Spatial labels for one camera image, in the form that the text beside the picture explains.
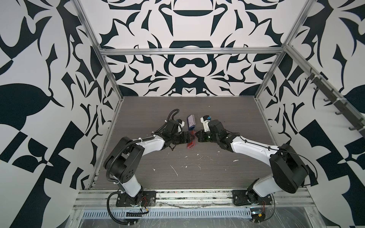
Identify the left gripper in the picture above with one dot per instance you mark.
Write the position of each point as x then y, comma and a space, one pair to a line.
185, 140

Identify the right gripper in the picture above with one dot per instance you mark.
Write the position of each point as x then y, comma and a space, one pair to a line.
201, 138

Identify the red card holder wallet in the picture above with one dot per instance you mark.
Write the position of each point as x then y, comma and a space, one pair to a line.
191, 142

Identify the blue card stand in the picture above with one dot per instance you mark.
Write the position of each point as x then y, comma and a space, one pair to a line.
190, 128

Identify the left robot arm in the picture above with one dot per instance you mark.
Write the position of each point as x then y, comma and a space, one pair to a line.
122, 163

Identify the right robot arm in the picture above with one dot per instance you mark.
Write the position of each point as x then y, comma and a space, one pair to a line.
288, 171

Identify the right base electronics board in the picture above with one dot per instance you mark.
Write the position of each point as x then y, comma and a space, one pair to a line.
258, 215

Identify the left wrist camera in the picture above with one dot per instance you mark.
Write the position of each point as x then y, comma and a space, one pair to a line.
181, 123

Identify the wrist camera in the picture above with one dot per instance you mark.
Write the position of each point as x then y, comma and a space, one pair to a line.
205, 121
181, 123

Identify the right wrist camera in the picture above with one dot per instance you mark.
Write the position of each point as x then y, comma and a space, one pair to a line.
205, 121

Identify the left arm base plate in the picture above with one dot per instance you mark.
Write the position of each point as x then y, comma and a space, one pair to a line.
135, 198

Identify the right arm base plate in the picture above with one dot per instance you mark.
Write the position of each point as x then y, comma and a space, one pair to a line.
251, 197

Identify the white vented cable duct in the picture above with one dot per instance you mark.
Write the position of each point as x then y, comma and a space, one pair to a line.
176, 213

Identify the aluminium front rail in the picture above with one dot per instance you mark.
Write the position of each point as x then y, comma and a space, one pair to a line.
197, 198

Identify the wall hook rail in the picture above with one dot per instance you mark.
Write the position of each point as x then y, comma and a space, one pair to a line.
333, 97

